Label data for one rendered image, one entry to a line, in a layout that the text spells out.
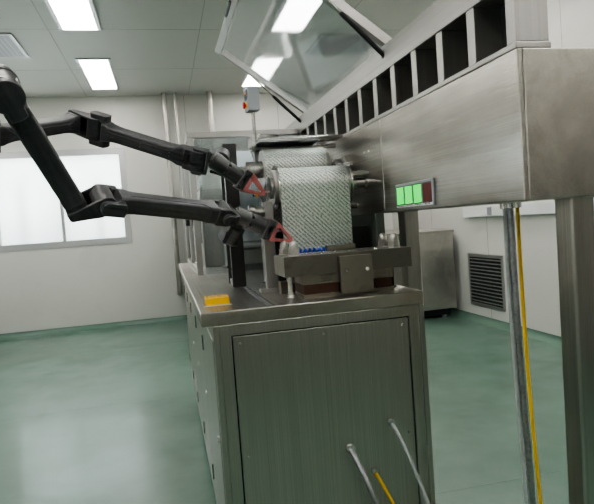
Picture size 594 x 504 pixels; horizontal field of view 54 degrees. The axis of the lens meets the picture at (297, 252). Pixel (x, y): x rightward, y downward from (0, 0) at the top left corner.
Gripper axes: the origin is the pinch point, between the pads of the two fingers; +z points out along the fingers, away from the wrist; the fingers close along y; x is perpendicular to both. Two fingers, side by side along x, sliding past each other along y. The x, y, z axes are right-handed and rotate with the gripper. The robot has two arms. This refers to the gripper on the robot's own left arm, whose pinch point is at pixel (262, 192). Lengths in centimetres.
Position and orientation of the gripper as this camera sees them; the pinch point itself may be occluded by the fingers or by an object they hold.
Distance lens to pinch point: 196.9
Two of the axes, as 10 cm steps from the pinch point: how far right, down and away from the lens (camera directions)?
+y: 2.8, 0.7, -9.6
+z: 8.1, 5.2, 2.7
